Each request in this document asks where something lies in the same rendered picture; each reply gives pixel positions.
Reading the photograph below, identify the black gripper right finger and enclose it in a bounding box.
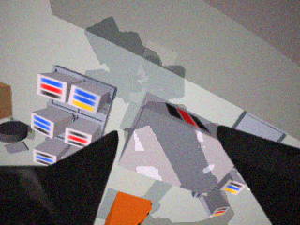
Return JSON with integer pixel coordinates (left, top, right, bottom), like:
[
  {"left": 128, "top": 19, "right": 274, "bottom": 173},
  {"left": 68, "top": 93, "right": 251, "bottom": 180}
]
[{"left": 217, "top": 126, "right": 300, "bottom": 225}]

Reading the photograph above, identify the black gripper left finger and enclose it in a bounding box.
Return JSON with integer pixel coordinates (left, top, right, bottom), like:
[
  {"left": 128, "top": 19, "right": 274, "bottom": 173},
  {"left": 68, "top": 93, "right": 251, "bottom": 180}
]
[{"left": 0, "top": 130, "right": 119, "bottom": 225}]

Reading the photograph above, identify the black rubber tire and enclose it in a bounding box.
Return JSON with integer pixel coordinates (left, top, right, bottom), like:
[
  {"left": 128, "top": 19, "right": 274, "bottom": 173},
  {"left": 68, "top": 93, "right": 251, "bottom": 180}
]
[{"left": 0, "top": 121, "right": 28, "bottom": 143}]

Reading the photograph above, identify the grey flat plate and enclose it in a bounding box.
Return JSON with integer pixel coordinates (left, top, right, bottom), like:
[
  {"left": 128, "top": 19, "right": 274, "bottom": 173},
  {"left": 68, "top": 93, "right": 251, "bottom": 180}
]
[{"left": 4, "top": 142, "right": 29, "bottom": 154}]

